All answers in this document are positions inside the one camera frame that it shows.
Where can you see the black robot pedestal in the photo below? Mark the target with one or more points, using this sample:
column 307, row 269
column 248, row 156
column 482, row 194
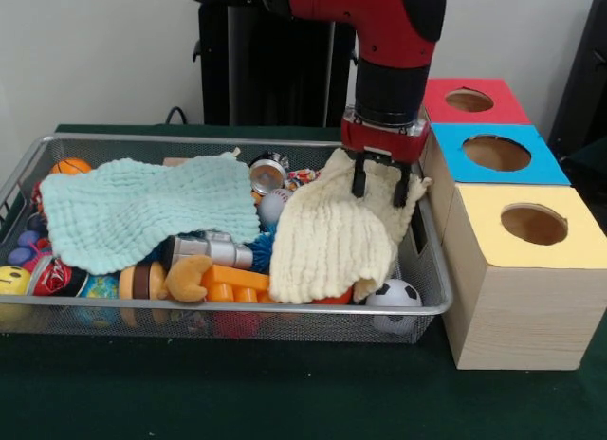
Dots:
column 266, row 70

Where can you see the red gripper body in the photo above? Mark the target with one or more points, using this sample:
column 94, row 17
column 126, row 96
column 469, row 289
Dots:
column 384, row 144

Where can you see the small orange basketball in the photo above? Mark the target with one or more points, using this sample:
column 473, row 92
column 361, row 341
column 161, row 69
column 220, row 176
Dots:
column 71, row 165

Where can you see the wooden box with three holes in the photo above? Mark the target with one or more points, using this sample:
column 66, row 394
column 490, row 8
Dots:
column 512, row 307

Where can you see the small soccer ball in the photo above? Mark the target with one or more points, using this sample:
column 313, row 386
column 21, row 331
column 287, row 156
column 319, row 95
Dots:
column 394, row 293

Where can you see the silver toy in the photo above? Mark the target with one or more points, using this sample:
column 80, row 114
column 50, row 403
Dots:
column 209, row 250

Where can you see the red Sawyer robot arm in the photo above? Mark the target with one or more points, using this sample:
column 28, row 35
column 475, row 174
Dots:
column 398, row 23

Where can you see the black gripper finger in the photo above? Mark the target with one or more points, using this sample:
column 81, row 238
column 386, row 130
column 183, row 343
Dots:
column 359, row 176
column 402, row 186

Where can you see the clear mesh bin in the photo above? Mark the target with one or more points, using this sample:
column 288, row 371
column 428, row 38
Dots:
column 237, row 321

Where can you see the cream yellow cloth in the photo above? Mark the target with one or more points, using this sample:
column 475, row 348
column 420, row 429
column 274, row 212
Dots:
column 327, row 236

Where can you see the brown plush toy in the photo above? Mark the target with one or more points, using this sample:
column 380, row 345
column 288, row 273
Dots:
column 190, row 279

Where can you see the mint green cloth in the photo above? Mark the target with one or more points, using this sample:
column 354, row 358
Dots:
column 142, row 212

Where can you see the yellow smiley ball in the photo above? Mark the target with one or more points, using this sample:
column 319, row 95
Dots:
column 13, row 281

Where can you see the small white baseball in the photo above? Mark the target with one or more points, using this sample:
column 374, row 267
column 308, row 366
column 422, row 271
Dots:
column 269, row 206

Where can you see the orange plastic toy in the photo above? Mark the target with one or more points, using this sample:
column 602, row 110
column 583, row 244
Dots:
column 237, row 277

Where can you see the round silver tin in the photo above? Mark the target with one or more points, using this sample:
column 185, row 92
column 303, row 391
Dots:
column 268, row 174

